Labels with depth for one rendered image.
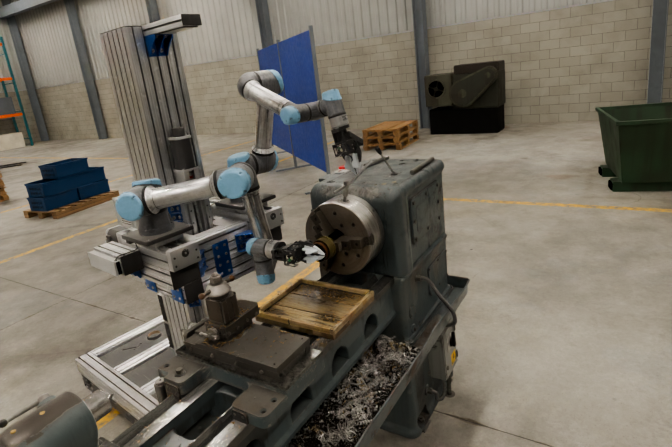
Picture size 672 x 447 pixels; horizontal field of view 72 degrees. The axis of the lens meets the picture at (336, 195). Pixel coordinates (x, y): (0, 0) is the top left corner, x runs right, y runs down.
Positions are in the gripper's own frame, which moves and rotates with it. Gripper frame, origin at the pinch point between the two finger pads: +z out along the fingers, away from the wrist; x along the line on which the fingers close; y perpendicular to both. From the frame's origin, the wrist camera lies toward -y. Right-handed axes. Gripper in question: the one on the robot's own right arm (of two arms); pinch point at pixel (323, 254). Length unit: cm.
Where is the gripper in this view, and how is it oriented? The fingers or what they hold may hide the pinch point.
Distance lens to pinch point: 176.9
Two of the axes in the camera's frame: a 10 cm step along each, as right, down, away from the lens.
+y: -5.4, 2.8, -7.9
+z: 8.3, 0.5, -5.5
